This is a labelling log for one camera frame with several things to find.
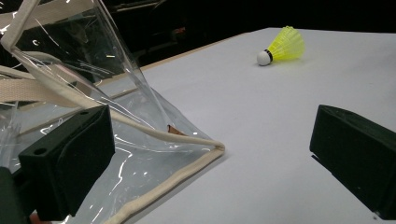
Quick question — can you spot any clear plastic bag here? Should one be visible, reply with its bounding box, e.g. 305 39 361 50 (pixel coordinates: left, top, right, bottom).
0 0 226 224

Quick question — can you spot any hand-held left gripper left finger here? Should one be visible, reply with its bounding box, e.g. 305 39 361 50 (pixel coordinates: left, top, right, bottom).
18 105 116 222

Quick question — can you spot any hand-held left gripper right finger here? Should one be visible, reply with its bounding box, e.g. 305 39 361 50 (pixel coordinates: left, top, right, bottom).
309 105 396 220

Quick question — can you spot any yellow shuttlecock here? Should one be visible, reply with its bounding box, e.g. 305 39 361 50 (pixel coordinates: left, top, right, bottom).
256 25 306 67

